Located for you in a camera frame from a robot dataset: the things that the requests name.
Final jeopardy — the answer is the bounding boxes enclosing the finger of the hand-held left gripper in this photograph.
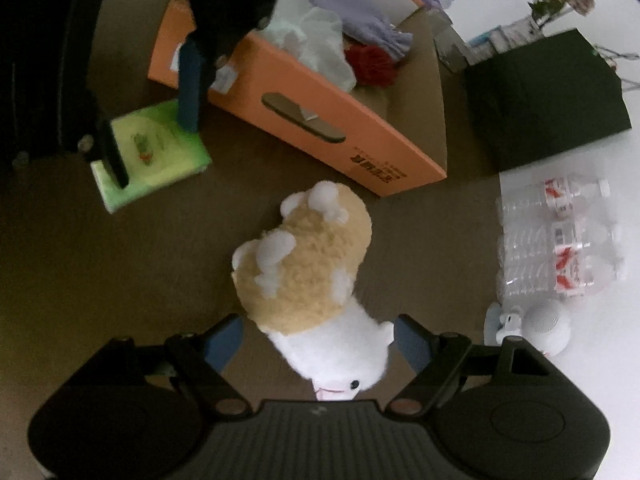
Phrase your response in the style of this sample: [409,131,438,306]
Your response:
[177,35,207,133]
[62,0,131,190]

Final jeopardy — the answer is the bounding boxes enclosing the pale green sheer fabric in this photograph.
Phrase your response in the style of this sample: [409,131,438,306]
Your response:
[260,0,358,93]

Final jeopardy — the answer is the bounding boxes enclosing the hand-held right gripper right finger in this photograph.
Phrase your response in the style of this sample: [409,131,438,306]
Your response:
[387,314,538,416]

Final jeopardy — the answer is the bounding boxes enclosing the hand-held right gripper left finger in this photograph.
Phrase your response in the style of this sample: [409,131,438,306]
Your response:
[100,312,251,415]

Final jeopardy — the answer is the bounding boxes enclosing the tan and white plush toy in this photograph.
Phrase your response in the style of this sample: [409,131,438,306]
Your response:
[231,181,396,403]

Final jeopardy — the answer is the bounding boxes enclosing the purple glove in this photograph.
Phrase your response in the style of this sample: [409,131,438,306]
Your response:
[310,0,413,61]

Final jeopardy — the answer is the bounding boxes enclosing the white robot figurine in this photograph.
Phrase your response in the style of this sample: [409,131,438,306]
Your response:
[484,299,573,358]

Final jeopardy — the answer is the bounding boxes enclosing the clear water bottle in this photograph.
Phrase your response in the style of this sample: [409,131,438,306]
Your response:
[497,255,628,298]
[495,176,611,221]
[497,217,623,261]

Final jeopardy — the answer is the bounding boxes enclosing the black paper bag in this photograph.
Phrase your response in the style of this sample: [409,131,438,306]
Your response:
[464,29,632,173]

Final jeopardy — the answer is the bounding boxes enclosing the green tissue pack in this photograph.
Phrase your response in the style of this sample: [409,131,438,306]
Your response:
[90,100,212,215]

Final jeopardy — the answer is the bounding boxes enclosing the red artificial rose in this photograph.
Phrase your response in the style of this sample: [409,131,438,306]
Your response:
[345,44,401,90]

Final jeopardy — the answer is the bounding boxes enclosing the white lace vase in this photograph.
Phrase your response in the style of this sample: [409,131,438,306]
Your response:
[515,16,546,42]

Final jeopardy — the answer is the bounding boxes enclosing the orange cardboard box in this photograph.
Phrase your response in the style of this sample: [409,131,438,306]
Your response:
[147,0,448,198]

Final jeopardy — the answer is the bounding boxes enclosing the brown wooden desktop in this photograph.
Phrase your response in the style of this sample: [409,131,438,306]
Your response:
[0,7,503,411]

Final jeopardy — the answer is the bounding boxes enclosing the blue and white packet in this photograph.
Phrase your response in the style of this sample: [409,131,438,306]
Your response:
[469,30,503,62]

